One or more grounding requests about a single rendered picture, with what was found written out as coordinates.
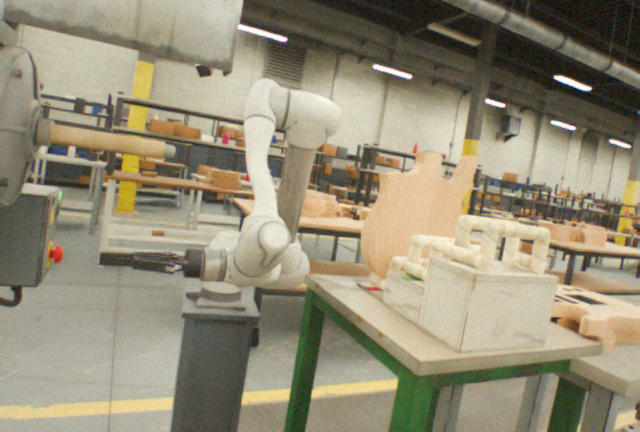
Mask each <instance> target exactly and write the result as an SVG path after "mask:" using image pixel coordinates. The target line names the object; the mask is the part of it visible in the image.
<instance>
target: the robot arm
mask: <svg viewBox="0 0 640 432"><path fill-rule="evenodd" d="M341 119H342V113H341V109H340V107H339V106H338V105H336V104H335V103H334V102H331V101H330V100H328V99H326V98H324V97H322V96H320V95H316V94H312V93H307V92H302V91H293V90H288V89H283V88H280V87H279V86H278V85H277V83H276V82H275V81H273V80H272V79H269V78H262V79H259V80H257V82H256V83H255V84H254V85H253V86H252V88H251V90H250V92H249V94H248V97H247V100H246V104H245V111H244V128H245V138H246V160H247V169H248V173H249V176H250V180H251V184H252V187H253V191H254V195H255V201H254V208H253V212H252V214H251V215H250V216H248V217H246V218H245V219H244V223H243V227H242V230H241V232H237V231H221V232H219V233H218V234H217V235H216V236H215V238H214V239H213V241H212V242H210V244H209V246H208V247H203V248H202V250H201V249H194V248H188V249H186V251H185V255H179V254H178V253H172V251H163V252H133V253H113V252H100V257H99V265H101V266H128V267H132V269H139V270H140V271H149V272H159V273H167V274H171V275H173V274H175V272H177V271H183V276H184V277H185V278H198V277H199V279H200V280H201V281H202V282H201V286H202V289H197V290H190V291H186V296H185V298H189V299H193V300H198V302H197V306H196V307H197V308H201V309H203V308H214V309H230V310H235V311H246V306H245V304H244V303H243V299H242V287H246V286H255V287H261V288H269V289H288V288H293V287H297V286H299V285H301V284H302V283H303V282H304V279H305V275H308V270H310V262H308V259H307V256H306V255H305V254H304V253H303V252H301V245H300V242H299V241H298V239H297V238H296V236H297V232H298V227H299V222H300V217H301V213H302V208H303V204H304V198H305V194H306V190H307V186H308V182H310V177H311V172H312V168H313V163H314V158H315V153H316V149H318V148H319V147H320V146H321V144H322V142H323V141H324V140H325V138H326V136H328V138H329V136H332V135H334V134H336V133H337V131H338V130H339V128H340V126H341ZM275 128H284V129H285V138H286V141H288V148H286V153H285V158H284V164H283V169H282V174H281V179H280V185H279V190H278V196H277V201H276V195H275V190H274V186H273V183H272V178H271V175H270V172H269V168H268V164H267V155H268V150H269V146H270V143H271V139H272V135H273V133H274V130H275Z"/></svg>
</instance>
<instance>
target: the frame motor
mask: <svg viewBox="0 0 640 432"><path fill-rule="evenodd" d="M43 87H44V84H41V83H40V80H39V76H38V68H37V66H36V64H35V60H34V58H33V56H32V54H31V53H30V52H29V51H27V50H26V49H25V48H21V47H19V48H17V47H12V46H2V45H0V206H7V205H10V204H11V203H13V202H14V201H15V200H16V198H17V197H18V196H19V195H20V193H21V192H22V189H23V186H24V184H25V182H26V180H27V178H32V176H33V172H32V171H30V170H31V167H32V163H33V159H34V157H35V156H36V155H37V153H38V151H39V148H40V146H39V145H37V144H36V139H35V136H36V127H37V123H38V121H39V119H41V118H44V114H43V109H42V107H41V106H40V93H41V91H43Z"/></svg>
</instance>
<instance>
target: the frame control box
mask: <svg viewBox="0 0 640 432"><path fill-rule="evenodd" d="M58 191H59V188H57V187H49V186H40V185H32V184H24V186H23V189H22V192H21V193H20V195H19V196H18V197H17V198H16V200H15V201H14V202H13V203H11V204H10V205H7V206H0V286H7V287H11V291H14V299H13V300H9V299H7V298H3V297H1V296H0V305H2V306H7V307H10V308H13V307H16V306H17V305H19V304H20V303H21V301H22V298H23V292H22V287H38V284H39V283H41V281H42V280H43V278H44V277H45V275H46V274H47V272H48V271H49V269H50V268H51V266H52V265H53V264H52V258H49V250H54V242H55V234H56V226H57V219H58V216H57V211H58V206H59V204H60V201H57V198H58ZM52 194H54V195H55V197H56V199H55V204H54V205H53V207H51V206H50V202H51V195H52ZM52 209H54V218H53V222H52V224H50V217H51V212H52Z"/></svg>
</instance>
